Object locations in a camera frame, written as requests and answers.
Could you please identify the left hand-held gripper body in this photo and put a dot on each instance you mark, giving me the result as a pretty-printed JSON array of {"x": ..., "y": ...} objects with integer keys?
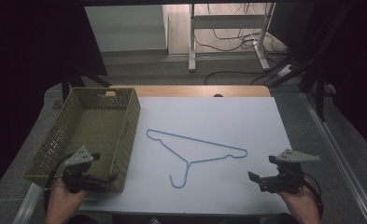
[{"x": 78, "y": 174}]

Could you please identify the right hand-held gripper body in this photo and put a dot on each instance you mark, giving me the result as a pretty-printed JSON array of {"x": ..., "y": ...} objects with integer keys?
[{"x": 288, "y": 177}]

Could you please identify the green plastic basket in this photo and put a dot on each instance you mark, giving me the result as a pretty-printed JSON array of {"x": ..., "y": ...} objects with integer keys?
[{"x": 100, "y": 124}]

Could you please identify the person's right hand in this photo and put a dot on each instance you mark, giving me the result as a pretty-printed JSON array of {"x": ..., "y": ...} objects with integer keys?
[{"x": 301, "y": 205}]

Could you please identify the person's left hand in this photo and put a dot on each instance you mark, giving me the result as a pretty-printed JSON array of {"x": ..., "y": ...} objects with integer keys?
[{"x": 64, "y": 202}]

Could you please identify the white table sheet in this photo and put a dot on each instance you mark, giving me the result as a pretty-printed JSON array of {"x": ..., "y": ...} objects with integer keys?
[{"x": 221, "y": 121}]

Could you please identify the black metal stand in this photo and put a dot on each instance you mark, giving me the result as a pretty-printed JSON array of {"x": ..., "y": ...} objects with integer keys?
[
  {"x": 78, "y": 79},
  {"x": 319, "y": 93}
]

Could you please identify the black table grommet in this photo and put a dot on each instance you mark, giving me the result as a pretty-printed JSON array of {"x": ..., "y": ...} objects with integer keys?
[{"x": 218, "y": 95}]

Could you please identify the white power strip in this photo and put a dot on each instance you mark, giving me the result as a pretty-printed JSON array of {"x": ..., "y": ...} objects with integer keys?
[{"x": 285, "y": 70}]

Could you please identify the wooden table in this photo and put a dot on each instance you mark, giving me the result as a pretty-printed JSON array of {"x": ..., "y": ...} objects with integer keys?
[{"x": 184, "y": 90}]

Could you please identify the white cabinet panel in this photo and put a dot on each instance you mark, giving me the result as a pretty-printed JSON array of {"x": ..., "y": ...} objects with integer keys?
[{"x": 125, "y": 28}]

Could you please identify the aluminium floor rail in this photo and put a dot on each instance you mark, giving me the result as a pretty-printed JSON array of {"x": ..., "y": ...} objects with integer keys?
[
  {"x": 28, "y": 203},
  {"x": 343, "y": 155}
]

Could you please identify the white desk frame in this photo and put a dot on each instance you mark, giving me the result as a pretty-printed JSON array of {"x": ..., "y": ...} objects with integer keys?
[{"x": 228, "y": 21}]

